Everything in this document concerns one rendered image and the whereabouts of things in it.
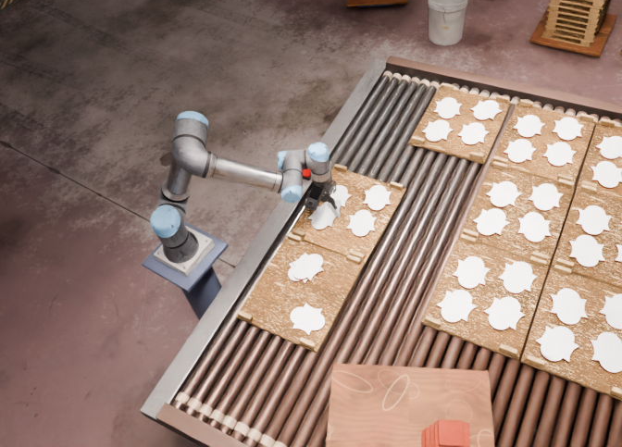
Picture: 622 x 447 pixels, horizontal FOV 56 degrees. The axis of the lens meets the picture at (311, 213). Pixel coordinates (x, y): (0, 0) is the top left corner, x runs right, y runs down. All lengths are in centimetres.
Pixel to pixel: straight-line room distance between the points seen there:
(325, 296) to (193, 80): 296
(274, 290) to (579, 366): 111
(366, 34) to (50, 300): 309
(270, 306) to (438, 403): 72
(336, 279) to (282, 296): 22
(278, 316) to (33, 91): 367
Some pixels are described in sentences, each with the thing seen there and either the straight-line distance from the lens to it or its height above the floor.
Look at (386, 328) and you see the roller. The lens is 220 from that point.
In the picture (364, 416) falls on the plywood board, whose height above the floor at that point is 104.
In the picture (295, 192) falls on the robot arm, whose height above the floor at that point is 129.
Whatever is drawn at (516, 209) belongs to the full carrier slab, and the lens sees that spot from 252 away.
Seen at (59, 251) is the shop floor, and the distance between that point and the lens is 408.
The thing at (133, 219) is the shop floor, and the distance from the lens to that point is 400.
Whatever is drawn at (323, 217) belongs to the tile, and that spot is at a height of 95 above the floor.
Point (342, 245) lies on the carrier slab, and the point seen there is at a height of 94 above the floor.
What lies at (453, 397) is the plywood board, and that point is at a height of 104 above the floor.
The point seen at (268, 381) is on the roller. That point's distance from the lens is 216.
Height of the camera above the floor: 288
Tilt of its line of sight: 51 degrees down
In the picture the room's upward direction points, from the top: 11 degrees counter-clockwise
